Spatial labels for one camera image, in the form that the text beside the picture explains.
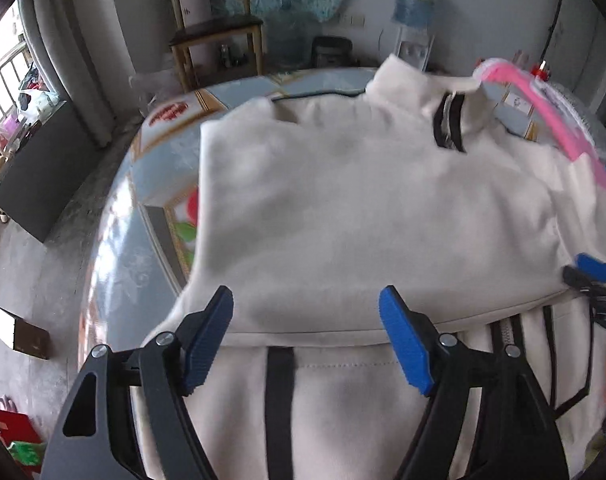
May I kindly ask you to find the blue water bottle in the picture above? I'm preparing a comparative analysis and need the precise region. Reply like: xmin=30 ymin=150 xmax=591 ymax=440
xmin=390 ymin=0 xmax=440 ymax=31

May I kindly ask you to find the green printed bag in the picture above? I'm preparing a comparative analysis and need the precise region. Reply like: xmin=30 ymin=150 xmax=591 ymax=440
xmin=8 ymin=440 xmax=45 ymax=473

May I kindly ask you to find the white water dispenser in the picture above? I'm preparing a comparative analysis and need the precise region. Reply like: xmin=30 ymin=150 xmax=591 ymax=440
xmin=395 ymin=25 xmax=436 ymax=73

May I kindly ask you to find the grey curtain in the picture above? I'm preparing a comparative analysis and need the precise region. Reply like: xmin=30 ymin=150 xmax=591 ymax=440
xmin=30 ymin=0 xmax=144 ymax=148

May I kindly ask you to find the metal window railing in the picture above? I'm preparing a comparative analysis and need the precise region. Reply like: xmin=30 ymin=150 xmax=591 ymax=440
xmin=0 ymin=35 xmax=39 ymax=171

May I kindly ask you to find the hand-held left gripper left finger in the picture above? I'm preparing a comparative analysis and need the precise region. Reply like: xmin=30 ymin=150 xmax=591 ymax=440
xmin=40 ymin=285 xmax=235 ymax=480

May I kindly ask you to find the wooden chair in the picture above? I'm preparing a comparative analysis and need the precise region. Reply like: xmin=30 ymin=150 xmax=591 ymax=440
xmin=165 ymin=0 xmax=265 ymax=93

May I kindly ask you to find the red bag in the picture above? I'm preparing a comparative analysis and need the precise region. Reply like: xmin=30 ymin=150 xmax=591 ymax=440
xmin=0 ymin=407 xmax=44 ymax=453

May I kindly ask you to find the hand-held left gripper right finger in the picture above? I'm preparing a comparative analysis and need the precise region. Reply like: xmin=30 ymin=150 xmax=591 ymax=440
xmin=378 ymin=285 xmax=571 ymax=480

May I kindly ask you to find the beige zip jacket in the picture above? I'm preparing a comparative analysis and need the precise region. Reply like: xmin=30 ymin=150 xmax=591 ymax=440
xmin=140 ymin=52 xmax=606 ymax=480

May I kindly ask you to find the white printed plastic bag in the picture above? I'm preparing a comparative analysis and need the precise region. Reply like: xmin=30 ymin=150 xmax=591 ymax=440
xmin=18 ymin=85 xmax=55 ymax=112

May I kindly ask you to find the black bin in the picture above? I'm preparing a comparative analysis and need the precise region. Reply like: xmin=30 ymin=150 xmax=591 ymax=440
xmin=310 ymin=35 xmax=355 ymax=68

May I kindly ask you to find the clear plastic bag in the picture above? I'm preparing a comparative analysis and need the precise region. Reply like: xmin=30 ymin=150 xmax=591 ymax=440
xmin=128 ymin=72 xmax=184 ymax=116

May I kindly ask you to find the brown white box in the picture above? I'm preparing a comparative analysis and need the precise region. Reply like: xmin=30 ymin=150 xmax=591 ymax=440
xmin=0 ymin=305 xmax=50 ymax=361

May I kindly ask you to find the empty clear water jug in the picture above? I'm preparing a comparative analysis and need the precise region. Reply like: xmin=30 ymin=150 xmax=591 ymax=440
xmin=273 ymin=10 xmax=316 ymax=68

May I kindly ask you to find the dark cabinet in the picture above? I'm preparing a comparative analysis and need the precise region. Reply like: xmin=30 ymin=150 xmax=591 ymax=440
xmin=0 ymin=100 xmax=91 ymax=243

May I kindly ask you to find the white door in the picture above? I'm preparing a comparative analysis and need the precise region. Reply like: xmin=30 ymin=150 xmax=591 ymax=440
xmin=553 ymin=0 xmax=606 ymax=126

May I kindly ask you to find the white cylinder container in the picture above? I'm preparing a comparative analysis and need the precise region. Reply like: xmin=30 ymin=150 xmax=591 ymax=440
xmin=175 ymin=0 xmax=221 ymax=36

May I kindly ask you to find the grey sequined pillow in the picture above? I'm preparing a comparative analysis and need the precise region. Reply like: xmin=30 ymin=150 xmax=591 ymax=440
xmin=533 ymin=72 xmax=606 ymax=158

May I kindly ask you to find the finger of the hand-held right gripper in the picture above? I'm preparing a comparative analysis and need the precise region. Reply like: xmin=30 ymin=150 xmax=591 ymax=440
xmin=563 ymin=252 xmax=606 ymax=295

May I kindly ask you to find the pink floral blanket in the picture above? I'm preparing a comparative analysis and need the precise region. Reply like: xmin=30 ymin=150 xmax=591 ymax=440
xmin=475 ymin=57 xmax=606 ymax=221

